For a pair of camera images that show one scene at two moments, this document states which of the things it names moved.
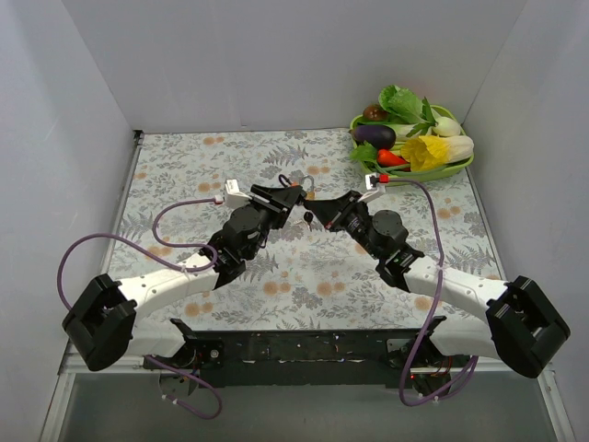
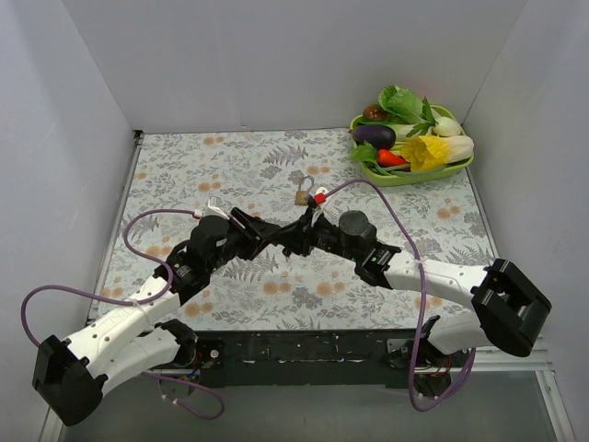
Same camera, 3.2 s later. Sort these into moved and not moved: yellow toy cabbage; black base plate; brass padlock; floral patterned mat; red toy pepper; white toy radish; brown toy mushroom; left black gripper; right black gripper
Moved: right black gripper; left black gripper; brass padlock
Not moved: black base plate; red toy pepper; brown toy mushroom; yellow toy cabbage; white toy radish; floral patterned mat
